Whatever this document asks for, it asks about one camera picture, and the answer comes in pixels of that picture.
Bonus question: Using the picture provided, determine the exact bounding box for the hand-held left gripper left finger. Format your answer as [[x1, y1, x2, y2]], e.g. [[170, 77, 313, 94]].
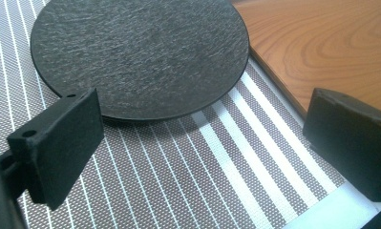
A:
[[6, 88, 105, 212]]

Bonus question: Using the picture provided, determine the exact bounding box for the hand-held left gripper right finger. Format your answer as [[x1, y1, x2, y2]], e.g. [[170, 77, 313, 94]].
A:
[[302, 87, 381, 203]]

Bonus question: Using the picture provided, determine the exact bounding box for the round black slate plate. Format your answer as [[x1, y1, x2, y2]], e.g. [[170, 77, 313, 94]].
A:
[[30, 0, 251, 121]]

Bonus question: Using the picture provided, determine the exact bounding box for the striped woven placemat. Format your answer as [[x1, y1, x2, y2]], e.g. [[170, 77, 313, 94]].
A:
[[0, 0, 349, 229]]

